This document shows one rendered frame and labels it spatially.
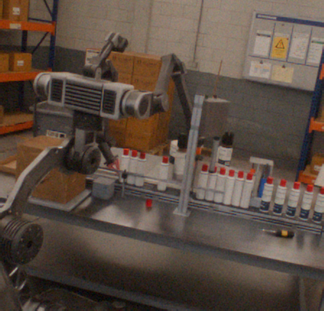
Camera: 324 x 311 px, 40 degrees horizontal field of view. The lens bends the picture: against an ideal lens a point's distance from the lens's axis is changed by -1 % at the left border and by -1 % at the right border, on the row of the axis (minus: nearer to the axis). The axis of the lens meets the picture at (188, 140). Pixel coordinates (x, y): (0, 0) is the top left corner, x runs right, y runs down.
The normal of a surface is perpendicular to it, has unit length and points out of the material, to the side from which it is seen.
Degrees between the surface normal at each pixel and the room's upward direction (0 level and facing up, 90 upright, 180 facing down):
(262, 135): 90
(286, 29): 90
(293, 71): 90
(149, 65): 90
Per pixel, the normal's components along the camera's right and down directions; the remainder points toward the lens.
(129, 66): -0.28, 0.19
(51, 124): -0.06, 0.29
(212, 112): 0.68, 0.27
